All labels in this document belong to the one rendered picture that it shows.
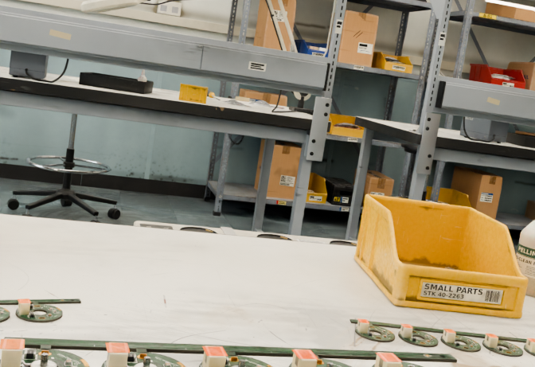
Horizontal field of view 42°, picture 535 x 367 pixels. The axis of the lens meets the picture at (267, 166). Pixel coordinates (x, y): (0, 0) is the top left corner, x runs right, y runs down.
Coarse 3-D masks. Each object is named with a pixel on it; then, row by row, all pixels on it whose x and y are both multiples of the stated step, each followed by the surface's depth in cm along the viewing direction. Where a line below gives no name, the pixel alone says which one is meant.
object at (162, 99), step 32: (160, 32) 240; (128, 64) 239; (0, 96) 235; (32, 96) 237; (64, 96) 236; (96, 96) 238; (128, 96) 240; (160, 96) 254; (192, 128) 251; (224, 128) 253; (256, 128) 256; (288, 128) 259; (256, 224) 325
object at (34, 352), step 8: (24, 352) 20; (32, 352) 20; (40, 352) 20; (56, 352) 20; (64, 352) 20; (0, 360) 19; (24, 360) 19; (32, 360) 20; (56, 360) 20; (64, 360) 20; (72, 360) 20; (80, 360) 20
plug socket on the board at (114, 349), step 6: (114, 342) 20; (120, 342) 20; (108, 348) 20; (114, 348) 20; (120, 348) 20; (126, 348) 20; (108, 354) 20; (114, 354) 19; (120, 354) 19; (126, 354) 19; (108, 360) 19; (114, 360) 19; (120, 360) 19; (126, 360) 19; (108, 366) 19; (114, 366) 19; (120, 366) 19; (126, 366) 19; (132, 366) 20
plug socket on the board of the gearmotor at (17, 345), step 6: (0, 342) 19; (6, 342) 19; (12, 342) 19; (18, 342) 19; (24, 342) 19; (0, 348) 18; (6, 348) 19; (12, 348) 19; (18, 348) 19; (24, 348) 19; (6, 354) 18; (12, 354) 18; (18, 354) 19; (6, 360) 18; (12, 360) 19; (18, 360) 19; (0, 366) 18; (6, 366) 19; (12, 366) 19; (18, 366) 19
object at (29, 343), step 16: (160, 352) 22; (176, 352) 22; (192, 352) 22; (240, 352) 22; (256, 352) 22; (272, 352) 23; (288, 352) 23; (320, 352) 23; (336, 352) 23; (352, 352) 24; (368, 352) 24; (384, 352) 24; (400, 352) 24
